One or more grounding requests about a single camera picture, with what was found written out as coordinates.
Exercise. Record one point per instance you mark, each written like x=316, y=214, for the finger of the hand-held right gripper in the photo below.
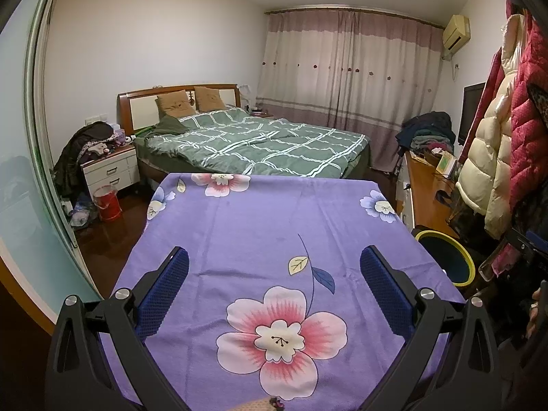
x=525, y=245

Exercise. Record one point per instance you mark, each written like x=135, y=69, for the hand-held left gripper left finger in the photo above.
x=165, y=293

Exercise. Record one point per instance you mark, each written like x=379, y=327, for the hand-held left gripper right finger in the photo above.
x=385, y=293

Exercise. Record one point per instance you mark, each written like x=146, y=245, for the yellow-rimmed dark trash bin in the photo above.
x=432, y=234

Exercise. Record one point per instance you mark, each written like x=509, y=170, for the person's right hand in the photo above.
x=540, y=310

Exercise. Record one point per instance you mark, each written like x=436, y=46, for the cream down jacket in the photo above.
x=488, y=158

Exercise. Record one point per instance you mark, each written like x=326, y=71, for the red plastic bucket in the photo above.
x=107, y=205

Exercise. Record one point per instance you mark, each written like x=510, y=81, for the wooden dresser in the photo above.
x=428, y=197

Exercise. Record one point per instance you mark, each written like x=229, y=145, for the purple floral tablecloth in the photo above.
x=257, y=231

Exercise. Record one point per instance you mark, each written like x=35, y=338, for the small green box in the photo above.
x=445, y=165

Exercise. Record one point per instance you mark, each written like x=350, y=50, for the pile of plastic bags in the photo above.
x=81, y=214

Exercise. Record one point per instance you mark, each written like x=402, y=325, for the white nightstand with drawers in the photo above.
x=109, y=173

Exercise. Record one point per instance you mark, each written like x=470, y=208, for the wooden bed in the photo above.
x=359, y=158

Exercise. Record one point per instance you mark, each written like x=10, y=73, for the black flat television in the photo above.
x=471, y=111

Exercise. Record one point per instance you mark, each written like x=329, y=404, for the beige knitted cloth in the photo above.
x=257, y=406

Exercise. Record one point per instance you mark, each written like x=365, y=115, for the pile of folded clothes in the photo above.
x=428, y=130

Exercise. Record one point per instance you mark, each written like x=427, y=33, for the pile of dark clothes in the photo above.
x=70, y=154

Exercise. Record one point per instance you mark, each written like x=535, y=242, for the dark green cloth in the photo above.
x=169, y=125

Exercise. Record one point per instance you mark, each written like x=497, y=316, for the green checked duvet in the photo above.
x=265, y=145

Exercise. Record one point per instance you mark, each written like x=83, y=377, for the wooden headboard with white panels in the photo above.
x=143, y=109

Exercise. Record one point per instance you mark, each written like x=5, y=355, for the brown pillow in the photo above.
x=173, y=105
x=209, y=98

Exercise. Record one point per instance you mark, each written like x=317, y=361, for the glass sliding wardrobe door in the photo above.
x=21, y=158

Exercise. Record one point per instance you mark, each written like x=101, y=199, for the small wooden nightstand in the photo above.
x=261, y=114

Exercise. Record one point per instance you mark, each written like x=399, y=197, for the pink and white curtain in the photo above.
x=351, y=81

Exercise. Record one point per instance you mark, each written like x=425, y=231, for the white bedside lamp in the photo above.
x=245, y=94

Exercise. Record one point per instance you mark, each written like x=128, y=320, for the wall air conditioner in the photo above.
x=456, y=32

